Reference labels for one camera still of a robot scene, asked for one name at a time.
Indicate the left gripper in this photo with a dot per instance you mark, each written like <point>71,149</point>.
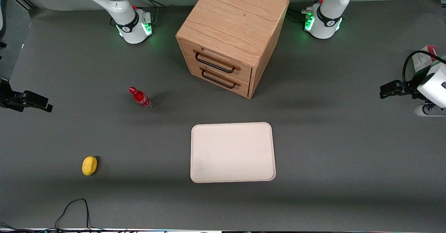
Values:
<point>408,89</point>

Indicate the red cookie box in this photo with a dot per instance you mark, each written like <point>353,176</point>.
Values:
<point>420,61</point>

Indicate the cream rectangular tray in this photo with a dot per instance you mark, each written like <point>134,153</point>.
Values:
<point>232,152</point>

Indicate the yellow lemon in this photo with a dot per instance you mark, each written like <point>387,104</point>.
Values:
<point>89,165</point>

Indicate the dark grey table mat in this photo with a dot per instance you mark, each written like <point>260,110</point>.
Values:
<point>331,145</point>

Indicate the red cola bottle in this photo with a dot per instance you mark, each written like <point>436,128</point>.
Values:
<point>140,98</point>

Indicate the wooden drawer front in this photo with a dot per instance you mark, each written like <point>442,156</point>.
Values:
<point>223,57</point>
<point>216,86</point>

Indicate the wooden drawer cabinet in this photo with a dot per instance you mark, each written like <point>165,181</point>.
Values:
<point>233,16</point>

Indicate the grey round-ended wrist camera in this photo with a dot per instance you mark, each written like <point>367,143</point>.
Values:
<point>427,110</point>

